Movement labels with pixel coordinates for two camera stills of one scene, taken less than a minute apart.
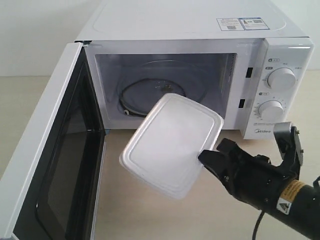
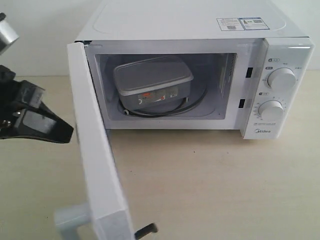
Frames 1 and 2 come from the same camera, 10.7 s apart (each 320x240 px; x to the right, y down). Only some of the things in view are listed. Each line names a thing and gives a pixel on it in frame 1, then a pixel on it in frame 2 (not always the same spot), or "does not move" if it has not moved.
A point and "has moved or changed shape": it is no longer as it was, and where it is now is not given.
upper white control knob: x=282 y=78 does not move
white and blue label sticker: x=242 y=24 does not move
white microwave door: x=50 y=189 has moved or changed shape
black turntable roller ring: x=129 y=112 -> x=163 y=115
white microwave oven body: x=247 y=59 does not move
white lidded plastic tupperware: x=162 y=154 -> x=153 y=82
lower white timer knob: x=271 y=110 does not move
